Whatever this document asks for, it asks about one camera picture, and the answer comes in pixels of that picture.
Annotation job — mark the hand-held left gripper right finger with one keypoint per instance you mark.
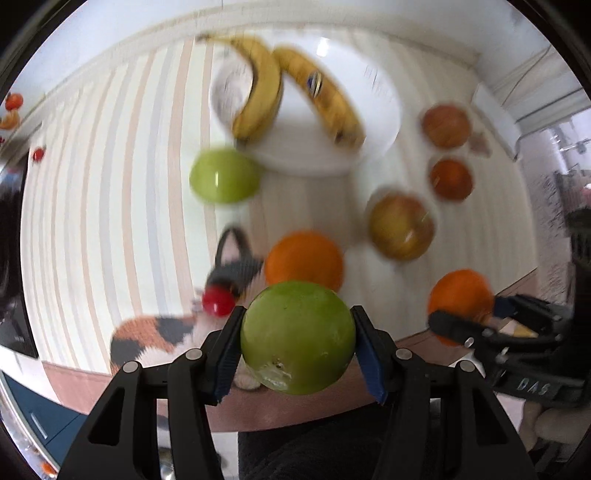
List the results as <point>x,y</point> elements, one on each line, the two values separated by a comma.
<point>369,360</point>

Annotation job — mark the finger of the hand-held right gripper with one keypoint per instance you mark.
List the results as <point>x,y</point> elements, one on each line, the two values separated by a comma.
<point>455,325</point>
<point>531,307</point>

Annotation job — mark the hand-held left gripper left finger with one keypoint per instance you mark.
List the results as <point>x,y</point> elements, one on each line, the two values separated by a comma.
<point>226,355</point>

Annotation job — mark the orange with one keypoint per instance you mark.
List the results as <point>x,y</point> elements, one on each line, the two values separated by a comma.
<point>304,261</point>
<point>459,295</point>

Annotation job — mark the small red cherry tomato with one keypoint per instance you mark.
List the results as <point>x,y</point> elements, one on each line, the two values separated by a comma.
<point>217,302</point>

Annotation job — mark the green apple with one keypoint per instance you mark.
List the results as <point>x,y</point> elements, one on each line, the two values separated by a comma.
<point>298,339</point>
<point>225,175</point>

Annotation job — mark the yellow-red apple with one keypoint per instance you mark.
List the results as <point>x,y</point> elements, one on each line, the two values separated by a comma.
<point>400,226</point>

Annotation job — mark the dark red apple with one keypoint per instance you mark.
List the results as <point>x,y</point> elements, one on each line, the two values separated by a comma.
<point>446,125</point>
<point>451,178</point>

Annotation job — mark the white plate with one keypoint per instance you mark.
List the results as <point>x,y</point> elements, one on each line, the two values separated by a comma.
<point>369,106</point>

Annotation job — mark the person's right hand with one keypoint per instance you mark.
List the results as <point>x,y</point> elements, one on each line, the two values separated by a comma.
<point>549,422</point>

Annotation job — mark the patterned glass sliding door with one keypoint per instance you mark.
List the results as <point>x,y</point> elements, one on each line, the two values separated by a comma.
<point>558,194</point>

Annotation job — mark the striped table mat with cat print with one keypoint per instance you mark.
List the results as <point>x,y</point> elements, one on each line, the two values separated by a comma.
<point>115,207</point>

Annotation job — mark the dark blue cabinet front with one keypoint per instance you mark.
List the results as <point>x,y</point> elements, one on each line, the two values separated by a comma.
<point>27,415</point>

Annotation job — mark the black gas stove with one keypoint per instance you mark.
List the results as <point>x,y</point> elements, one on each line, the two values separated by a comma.
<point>9,277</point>

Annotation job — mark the yellow banana with blue sticker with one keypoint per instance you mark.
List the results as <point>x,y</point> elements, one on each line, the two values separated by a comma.
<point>318,92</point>

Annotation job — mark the small tomato sticker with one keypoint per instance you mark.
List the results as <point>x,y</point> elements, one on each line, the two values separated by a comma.
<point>38,153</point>

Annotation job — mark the white door frame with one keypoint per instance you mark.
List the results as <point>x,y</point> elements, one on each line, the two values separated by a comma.
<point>531,92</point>

